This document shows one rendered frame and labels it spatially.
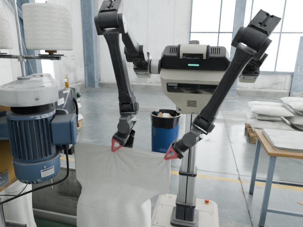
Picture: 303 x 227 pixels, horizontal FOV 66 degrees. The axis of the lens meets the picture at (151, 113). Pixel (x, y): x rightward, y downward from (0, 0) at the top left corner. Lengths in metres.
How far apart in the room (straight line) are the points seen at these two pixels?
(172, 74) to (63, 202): 1.22
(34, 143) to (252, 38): 0.78
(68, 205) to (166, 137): 1.83
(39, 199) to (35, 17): 1.44
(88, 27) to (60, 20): 8.94
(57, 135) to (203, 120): 0.57
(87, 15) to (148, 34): 2.44
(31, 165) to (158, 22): 8.60
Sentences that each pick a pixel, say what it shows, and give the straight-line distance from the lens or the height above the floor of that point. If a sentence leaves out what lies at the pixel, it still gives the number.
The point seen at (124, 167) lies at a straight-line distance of 1.19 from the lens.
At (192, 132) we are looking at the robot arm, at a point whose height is 1.23.
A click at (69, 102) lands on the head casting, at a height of 1.26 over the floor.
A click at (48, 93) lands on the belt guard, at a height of 1.40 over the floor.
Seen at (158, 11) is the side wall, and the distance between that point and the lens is 9.27.
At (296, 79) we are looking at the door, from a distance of 9.48.
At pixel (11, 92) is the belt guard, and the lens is 0.80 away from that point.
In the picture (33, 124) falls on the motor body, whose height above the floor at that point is 1.30.
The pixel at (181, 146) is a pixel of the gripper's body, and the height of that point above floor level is 1.14.
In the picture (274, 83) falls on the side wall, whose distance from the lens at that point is 9.36.
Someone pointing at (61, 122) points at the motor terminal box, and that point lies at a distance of 0.83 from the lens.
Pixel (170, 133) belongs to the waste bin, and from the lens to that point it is 3.31.
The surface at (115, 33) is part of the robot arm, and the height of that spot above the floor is 1.59.
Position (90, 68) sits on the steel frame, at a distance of 9.85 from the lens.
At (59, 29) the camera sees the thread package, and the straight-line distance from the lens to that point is 0.91.
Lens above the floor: 1.54
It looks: 15 degrees down
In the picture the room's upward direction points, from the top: 1 degrees clockwise
